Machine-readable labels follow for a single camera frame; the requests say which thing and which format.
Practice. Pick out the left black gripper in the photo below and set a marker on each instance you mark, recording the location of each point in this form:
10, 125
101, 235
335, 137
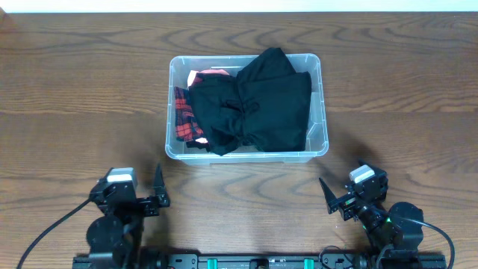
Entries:
146, 204

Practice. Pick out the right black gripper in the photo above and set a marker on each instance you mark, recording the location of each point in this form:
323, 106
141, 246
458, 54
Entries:
349, 202

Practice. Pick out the red navy plaid shirt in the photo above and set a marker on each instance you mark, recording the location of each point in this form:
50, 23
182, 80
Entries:
186, 128

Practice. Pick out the large black garment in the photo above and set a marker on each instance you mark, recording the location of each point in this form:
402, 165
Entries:
266, 105

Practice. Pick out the pink printed t-shirt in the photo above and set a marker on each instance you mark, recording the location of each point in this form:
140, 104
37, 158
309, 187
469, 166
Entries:
194, 79

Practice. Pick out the black taped garment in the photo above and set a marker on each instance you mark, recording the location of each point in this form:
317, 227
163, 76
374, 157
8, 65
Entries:
198, 145

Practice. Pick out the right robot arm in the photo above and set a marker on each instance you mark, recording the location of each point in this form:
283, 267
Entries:
398, 228

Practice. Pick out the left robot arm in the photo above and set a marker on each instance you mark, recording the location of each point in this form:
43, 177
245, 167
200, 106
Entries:
115, 238

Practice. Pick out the clear plastic storage bin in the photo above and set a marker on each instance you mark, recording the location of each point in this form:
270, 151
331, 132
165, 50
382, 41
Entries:
317, 141

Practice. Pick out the black mounting rail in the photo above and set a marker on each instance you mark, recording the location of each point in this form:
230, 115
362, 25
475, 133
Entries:
326, 260

